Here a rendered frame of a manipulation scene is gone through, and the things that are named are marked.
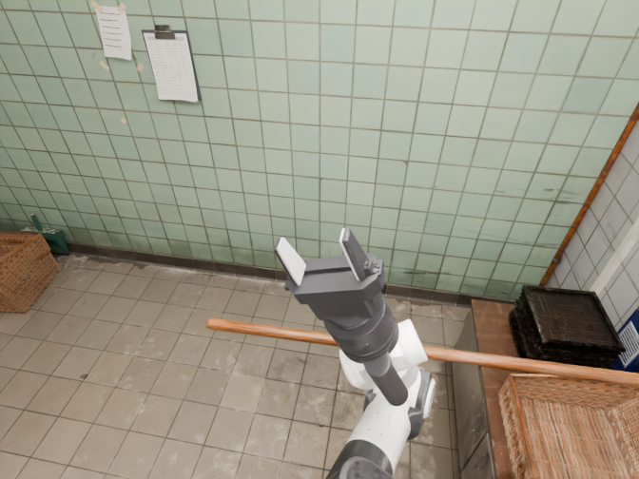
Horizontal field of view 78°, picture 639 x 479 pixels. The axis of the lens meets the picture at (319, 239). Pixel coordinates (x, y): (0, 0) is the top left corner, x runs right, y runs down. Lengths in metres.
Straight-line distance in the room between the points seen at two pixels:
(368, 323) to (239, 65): 1.69
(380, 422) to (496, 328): 1.27
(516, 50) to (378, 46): 0.56
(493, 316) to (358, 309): 1.55
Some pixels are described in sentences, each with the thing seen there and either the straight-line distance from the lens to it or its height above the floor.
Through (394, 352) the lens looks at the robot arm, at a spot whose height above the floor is 1.55.
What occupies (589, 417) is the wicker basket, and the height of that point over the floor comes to 0.59.
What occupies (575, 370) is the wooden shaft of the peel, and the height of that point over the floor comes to 1.20.
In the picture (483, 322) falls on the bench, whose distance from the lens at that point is 1.96.
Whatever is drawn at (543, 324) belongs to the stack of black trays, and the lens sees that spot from 1.75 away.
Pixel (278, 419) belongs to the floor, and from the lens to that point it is 2.24.
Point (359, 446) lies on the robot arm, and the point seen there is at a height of 1.36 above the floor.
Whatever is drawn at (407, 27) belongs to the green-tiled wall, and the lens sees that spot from 1.87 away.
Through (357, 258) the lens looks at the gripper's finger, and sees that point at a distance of 0.43.
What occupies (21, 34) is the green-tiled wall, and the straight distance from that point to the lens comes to 2.63.
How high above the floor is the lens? 2.03
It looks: 41 degrees down
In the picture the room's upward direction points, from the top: straight up
